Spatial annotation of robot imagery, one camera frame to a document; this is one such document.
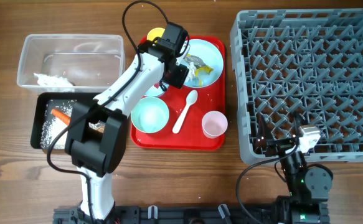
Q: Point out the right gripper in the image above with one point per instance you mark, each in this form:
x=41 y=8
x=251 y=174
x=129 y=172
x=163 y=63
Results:
x=264 y=138

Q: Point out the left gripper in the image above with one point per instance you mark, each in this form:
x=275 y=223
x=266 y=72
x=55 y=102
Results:
x=179 y=80

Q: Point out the green bowl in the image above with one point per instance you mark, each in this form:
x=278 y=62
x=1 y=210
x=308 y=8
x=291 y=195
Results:
x=150 y=115

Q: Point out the orange carrot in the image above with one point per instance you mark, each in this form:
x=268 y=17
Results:
x=61 y=116

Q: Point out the white tissue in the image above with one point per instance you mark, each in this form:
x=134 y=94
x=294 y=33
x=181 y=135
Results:
x=53 y=81

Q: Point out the white rice pile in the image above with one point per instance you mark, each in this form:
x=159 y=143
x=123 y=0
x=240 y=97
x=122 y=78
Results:
x=52 y=126

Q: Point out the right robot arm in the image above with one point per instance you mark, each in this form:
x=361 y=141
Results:
x=308 y=185

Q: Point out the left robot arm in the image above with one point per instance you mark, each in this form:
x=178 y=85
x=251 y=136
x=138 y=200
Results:
x=96 y=136

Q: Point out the grey dishwasher rack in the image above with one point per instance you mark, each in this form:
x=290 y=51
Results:
x=305 y=61

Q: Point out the yellow plastic cup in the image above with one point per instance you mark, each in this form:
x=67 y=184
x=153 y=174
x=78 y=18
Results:
x=155 y=34

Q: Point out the silver foil wrapper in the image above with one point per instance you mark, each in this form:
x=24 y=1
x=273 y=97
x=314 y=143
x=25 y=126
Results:
x=197 y=61

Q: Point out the light blue plate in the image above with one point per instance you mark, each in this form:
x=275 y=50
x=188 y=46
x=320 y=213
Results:
x=210 y=55

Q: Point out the yellow candy wrapper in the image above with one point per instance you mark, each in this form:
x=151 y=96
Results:
x=203 y=74

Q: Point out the light blue bowl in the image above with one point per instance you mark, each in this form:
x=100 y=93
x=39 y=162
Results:
x=157 y=92

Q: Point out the white plastic spoon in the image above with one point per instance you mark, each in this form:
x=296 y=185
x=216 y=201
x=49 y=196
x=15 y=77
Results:
x=190 y=100

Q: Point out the pink plastic cup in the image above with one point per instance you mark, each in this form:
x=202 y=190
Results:
x=214 y=124

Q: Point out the red serving tray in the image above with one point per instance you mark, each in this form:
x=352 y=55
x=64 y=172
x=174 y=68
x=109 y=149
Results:
x=191 y=136

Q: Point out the clear plastic storage bin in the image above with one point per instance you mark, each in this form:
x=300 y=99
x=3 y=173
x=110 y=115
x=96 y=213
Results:
x=92 y=62

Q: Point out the black plastic tray bin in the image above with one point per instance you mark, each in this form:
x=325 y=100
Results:
x=40 y=108

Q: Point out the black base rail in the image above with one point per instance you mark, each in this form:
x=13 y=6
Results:
x=219 y=214

